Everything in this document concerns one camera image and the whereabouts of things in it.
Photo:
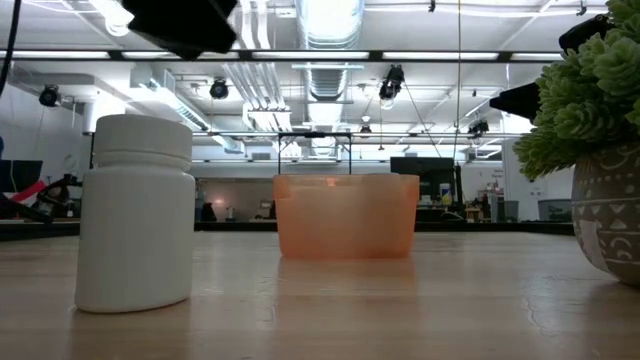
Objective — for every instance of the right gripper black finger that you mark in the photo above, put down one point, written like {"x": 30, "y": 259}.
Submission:
{"x": 580, "y": 34}
{"x": 520, "y": 102}

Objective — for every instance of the white pill bottle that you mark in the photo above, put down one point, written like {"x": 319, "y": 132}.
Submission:
{"x": 135, "y": 225}

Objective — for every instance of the orange translucent plastic basket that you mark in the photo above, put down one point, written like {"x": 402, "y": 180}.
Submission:
{"x": 345, "y": 220}

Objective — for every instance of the black ceiling spotlight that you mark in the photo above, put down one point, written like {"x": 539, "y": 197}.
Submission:
{"x": 392, "y": 82}
{"x": 50, "y": 96}
{"x": 479, "y": 126}
{"x": 219, "y": 90}

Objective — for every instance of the green plant in grey pot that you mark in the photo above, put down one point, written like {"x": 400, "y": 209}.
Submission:
{"x": 600, "y": 100}

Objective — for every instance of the grey bin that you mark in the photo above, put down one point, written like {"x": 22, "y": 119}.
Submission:
{"x": 510, "y": 211}
{"x": 555, "y": 210}

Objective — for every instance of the black screen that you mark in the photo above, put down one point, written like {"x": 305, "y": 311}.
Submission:
{"x": 422, "y": 177}

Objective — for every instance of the black monitor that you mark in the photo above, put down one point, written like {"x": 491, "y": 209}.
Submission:
{"x": 25, "y": 172}

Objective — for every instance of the silver ventilation duct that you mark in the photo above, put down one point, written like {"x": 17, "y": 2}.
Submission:
{"x": 327, "y": 82}

